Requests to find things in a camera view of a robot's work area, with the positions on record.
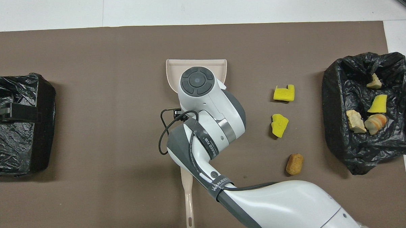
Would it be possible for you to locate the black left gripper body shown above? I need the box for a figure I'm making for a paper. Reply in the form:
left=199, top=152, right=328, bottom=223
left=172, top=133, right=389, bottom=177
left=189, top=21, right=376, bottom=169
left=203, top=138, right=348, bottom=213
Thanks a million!
left=0, top=101, right=42, bottom=124

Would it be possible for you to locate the beige plastic dustpan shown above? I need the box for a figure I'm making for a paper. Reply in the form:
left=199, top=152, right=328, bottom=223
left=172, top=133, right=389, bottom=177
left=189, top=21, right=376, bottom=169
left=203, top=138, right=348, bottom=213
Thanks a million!
left=165, top=57, right=228, bottom=94

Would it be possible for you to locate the beige hand brush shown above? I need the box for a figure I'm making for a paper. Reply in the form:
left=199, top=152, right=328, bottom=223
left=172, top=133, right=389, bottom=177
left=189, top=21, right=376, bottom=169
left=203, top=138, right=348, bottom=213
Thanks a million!
left=180, top=164, right=196, bottom=228

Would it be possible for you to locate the yellow sponge chunk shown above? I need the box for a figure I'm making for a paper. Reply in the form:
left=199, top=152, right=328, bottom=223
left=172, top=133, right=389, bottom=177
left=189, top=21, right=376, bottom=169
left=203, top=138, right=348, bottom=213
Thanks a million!
left=271, top=113, right=290, bottom=139

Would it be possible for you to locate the yellow notched sponge piece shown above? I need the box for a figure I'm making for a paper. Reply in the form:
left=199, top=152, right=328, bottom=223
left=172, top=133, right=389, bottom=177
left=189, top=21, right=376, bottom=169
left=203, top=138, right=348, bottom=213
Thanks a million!
left=273, top=85, right=295, bottom=103

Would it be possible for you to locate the brown bread roll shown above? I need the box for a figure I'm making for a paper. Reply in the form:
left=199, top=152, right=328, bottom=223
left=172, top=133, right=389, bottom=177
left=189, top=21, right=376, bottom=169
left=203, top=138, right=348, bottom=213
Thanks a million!
left=286, top=153, right=305, bottom=176

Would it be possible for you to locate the pale striped croissant piece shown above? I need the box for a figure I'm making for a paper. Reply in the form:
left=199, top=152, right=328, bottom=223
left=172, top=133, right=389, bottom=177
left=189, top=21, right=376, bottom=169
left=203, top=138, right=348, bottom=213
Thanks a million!
left=346, top=109, right=367, bottom=134

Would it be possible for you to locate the orange striped croissant piece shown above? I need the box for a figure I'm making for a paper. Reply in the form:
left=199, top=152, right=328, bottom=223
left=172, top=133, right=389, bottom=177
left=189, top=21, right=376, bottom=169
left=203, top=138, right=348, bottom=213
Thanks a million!
left=364, top=113, right=388, bottom=136

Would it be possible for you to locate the yellow sponge wedge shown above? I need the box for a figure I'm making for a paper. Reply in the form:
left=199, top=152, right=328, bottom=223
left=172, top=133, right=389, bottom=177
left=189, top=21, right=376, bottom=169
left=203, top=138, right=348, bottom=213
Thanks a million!
left=367, top=94, right=388, bottom=114

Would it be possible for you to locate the black bag lined bin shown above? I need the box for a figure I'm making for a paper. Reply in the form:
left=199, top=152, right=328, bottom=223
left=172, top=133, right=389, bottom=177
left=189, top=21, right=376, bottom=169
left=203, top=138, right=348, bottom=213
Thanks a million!
left=320, top=51, right=406, bottom=176
left=0, top=72, right=59, bottom=177

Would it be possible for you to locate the brown table mat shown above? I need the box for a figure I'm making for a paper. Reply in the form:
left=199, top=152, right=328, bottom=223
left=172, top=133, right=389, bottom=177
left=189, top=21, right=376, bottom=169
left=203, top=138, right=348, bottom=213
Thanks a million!
left=0, top=17, right=406, bottom=228

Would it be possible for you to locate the small beige bread scrap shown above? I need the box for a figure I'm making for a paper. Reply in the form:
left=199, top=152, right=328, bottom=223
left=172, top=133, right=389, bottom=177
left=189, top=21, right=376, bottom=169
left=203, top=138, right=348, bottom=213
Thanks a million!
left=366, top=73, right=382, bottom=90

